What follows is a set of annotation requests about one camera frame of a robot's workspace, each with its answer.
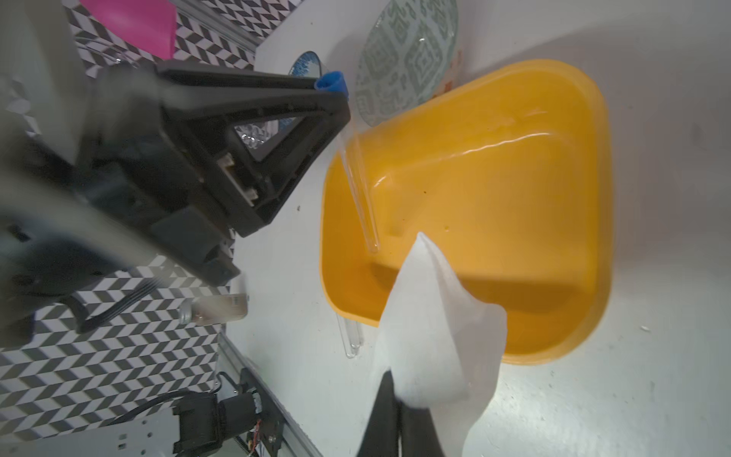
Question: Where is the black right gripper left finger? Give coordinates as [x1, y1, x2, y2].
[356, 371, 400, 457]

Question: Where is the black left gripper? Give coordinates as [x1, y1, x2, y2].
[1, 61, 351, 343]

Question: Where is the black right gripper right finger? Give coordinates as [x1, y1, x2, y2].
[400, 404, 445, 457]

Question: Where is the white wiping cloth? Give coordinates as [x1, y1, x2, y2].
[374, 232, 508, 456]

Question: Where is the clear test tube blue cap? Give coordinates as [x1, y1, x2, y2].
[315, 72, 380, 254]

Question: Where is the blue floral ceramic bowl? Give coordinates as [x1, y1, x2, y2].
[276, 50, 324, 133]

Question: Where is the pink plastic cup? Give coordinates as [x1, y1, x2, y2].
[80, 0, 177, 60]

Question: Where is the green patterned ceramic bowl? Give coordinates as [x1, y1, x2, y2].
[355, 0, 464, 127]

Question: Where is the small clear vial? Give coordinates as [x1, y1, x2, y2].
[179, 294, 249, 326]

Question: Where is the yellow plastic tub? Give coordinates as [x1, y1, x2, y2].
[320, 60, 613, 365]

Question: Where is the chrome wire cup stand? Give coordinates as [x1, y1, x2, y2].
[234, 120, 279, 150]

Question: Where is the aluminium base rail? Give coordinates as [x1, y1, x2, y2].
[216, 332, 321, 456]

